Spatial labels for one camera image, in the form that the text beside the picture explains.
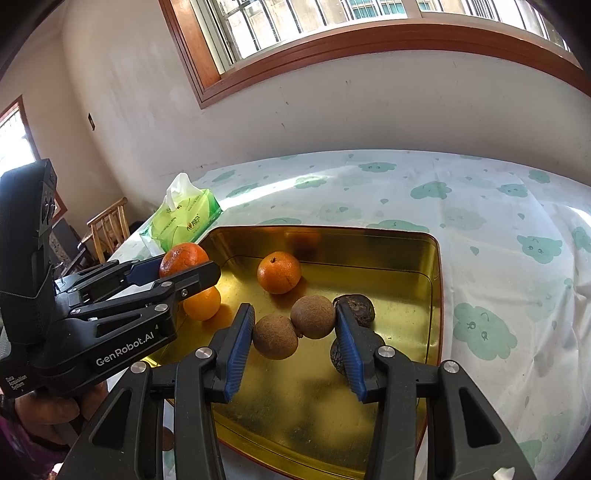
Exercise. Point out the yellow-orange kumquat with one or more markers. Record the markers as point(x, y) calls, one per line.
point(202, 306)

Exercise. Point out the red gold toffee tin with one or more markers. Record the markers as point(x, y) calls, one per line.
point(297, 416)

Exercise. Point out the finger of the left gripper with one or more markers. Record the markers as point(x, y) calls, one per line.
point(111, 276)
point(159, 296)

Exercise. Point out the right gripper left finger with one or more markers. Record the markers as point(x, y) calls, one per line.
point(124, 438)

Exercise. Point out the purple patterned sleeve forearm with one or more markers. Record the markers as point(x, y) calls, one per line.
point(25, 457)

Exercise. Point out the person's left hand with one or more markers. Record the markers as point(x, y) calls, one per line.
point(35, 411)

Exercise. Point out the small mandarin orange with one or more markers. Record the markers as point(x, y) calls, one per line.
point(180, 258)

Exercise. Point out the side window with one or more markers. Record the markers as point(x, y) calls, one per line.
point(17, 145)

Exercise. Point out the dark wall switch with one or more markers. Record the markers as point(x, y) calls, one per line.
point(91, 122)

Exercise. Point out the wooden chair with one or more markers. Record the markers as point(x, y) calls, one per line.
point(107, 231)

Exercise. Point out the wrinkled dark passion fruit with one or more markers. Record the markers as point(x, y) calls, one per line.
point(339, 355)

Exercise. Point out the brown longan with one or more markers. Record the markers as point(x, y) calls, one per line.
point(274, 337)
point(313, 316)

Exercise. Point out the green tissue pack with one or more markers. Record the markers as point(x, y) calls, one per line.
point(184, 214)

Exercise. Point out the large mandarin orange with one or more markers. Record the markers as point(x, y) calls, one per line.
point(278, 273)

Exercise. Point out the large wooden frame window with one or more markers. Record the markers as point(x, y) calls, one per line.
point(427, 34)

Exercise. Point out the cloud pattern tablecloth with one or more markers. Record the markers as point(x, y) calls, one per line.
point(477, 260)

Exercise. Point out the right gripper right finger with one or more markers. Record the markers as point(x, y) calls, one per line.
point(467, 439)

